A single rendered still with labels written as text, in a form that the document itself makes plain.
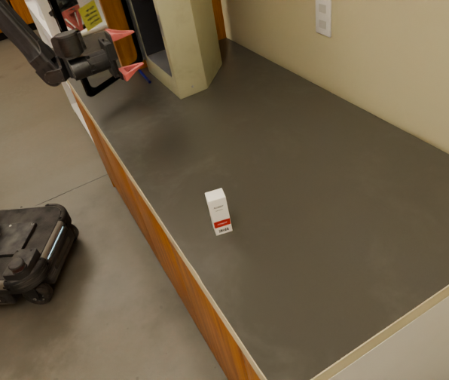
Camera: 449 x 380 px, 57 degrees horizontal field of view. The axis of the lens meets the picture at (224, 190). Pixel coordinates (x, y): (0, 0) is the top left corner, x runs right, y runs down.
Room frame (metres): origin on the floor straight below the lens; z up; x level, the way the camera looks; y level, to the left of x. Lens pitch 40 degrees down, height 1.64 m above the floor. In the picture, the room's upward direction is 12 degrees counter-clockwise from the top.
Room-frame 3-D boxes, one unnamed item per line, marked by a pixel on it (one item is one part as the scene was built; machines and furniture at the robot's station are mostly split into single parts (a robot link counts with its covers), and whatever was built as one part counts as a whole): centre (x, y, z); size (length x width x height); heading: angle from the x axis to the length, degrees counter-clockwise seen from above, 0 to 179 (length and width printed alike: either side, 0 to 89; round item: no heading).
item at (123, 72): (1.22, 0.21, 1.16); 0.09 x 0.07 x 0.07; 112
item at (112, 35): (1.22, 0.21, 1.23); 0.09 x 0.07 x 0.07; 112
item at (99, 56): (1.19, 0.27, 1.20); 0.07 x 0.07 x 0.10; 22
